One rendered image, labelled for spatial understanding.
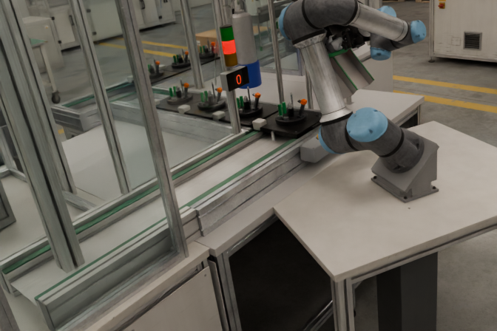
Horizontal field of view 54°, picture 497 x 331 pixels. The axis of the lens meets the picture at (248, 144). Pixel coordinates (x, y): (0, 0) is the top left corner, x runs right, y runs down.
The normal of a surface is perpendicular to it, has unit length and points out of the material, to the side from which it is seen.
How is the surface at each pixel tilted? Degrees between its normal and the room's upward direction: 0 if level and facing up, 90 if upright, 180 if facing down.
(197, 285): 90
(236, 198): 90
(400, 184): 45
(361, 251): 0
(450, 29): 90
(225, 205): 90
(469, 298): 0
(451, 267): 0
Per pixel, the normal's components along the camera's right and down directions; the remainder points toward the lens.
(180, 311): 0.74, 0.18
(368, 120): -0.67, -0.47
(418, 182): 0.36, 0.33
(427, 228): -0.14, -0.91
